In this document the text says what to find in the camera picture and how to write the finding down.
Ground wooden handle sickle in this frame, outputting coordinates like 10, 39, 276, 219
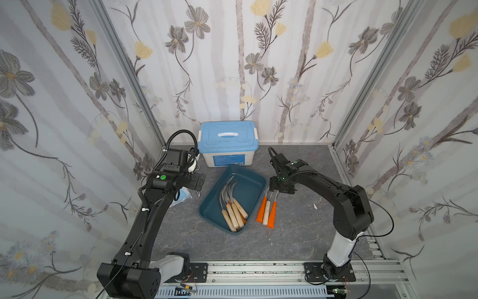
262, 192, 273, 228
219, 184, 237, 232
225, 190, 239, 229
226, 179, 245, 229
229, 181, 248, 219

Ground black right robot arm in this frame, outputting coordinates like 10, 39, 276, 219
268, 147, 374, 281

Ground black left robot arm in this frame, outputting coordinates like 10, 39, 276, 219
97, 130, 205, 299

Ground bagged blue face masks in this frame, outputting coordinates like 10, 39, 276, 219
171, 187, 192, 207

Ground teal plastic tray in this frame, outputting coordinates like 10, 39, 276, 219
199, 164, 266, 235

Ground white box with blue lid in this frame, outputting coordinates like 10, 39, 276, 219
198, 121, 259, 168

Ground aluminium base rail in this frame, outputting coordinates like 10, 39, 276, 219
104, 259, 412, 299

